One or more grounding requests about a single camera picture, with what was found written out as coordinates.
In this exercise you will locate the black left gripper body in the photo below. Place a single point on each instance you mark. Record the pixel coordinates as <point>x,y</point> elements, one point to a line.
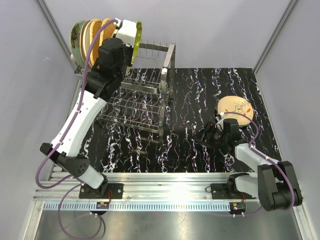
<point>128,52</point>

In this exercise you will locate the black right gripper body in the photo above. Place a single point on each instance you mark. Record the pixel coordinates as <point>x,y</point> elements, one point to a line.
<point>215,136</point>

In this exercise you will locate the cream and pink plate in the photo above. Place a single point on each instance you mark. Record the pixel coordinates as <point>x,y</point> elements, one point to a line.
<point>86,42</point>

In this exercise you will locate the peach bird plate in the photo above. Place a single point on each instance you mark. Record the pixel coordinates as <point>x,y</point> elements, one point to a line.
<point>80,43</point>
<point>236,104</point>

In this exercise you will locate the yellow green plate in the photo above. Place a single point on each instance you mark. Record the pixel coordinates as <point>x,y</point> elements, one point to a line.
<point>137,41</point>

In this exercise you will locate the mint green flower plate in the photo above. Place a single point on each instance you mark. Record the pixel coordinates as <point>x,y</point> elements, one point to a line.
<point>74,40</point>

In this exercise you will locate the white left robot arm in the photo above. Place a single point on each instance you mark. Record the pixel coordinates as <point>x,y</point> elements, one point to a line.
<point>99,84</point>

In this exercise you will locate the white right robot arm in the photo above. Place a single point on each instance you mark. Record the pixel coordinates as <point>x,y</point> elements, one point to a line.
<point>275,186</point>

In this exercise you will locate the stainless steel dish rack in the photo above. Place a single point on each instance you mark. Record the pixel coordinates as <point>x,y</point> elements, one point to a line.
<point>145,92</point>

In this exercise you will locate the teal scalloped plate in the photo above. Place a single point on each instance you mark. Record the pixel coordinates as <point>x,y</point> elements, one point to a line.
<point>243,117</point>

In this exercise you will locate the black marble pattern mat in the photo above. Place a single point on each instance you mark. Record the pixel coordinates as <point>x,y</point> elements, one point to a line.
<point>114,148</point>

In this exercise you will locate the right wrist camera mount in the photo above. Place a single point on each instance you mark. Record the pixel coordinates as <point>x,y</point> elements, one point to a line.
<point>221,120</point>

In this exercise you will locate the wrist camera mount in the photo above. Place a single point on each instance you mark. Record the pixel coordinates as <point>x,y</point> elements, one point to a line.
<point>126,30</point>
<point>221,120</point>

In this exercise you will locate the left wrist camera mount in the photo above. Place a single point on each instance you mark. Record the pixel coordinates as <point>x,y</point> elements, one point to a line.
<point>126,30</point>

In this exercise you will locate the aluminium mounting rail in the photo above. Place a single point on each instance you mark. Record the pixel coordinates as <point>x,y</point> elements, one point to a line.
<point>150,192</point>

